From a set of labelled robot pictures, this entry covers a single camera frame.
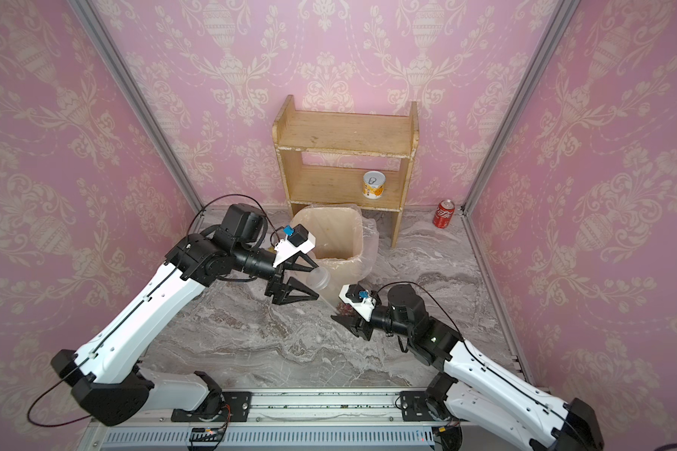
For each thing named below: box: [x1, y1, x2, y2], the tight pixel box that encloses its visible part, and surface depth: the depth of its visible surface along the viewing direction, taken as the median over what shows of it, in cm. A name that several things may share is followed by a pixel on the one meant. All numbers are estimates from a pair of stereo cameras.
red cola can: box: [432, 199, 456, 230], surface depth 111 cm
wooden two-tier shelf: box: [272, 94, 421, 248], surface depth 89 cm
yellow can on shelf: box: [362, 170, 387, 201], surface depth 95 cm
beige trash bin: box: [289, 204, 379, 305], surface depth 83 cm
